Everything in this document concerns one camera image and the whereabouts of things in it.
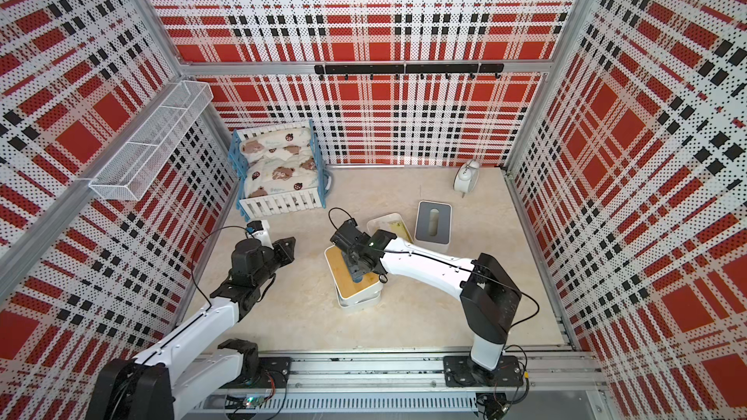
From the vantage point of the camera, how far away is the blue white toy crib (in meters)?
1.04

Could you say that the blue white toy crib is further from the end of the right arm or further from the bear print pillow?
the end of the right arm

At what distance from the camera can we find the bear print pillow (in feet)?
3.50

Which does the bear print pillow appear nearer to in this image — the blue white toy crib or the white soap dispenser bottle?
the blue white toy crib
